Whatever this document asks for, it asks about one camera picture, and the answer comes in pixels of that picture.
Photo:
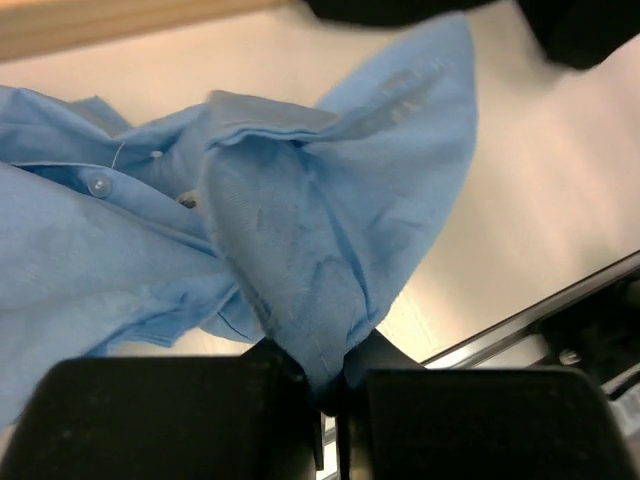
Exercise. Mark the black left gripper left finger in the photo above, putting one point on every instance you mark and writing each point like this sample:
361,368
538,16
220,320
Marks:
234,417

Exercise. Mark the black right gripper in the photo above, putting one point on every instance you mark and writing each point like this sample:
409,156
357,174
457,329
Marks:
572,33

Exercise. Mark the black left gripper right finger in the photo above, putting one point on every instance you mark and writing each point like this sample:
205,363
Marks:
400,420

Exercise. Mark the light blue shirt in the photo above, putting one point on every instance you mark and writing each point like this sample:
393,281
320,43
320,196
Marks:
243,216

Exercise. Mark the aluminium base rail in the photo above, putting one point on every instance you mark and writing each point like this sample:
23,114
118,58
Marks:
591,326

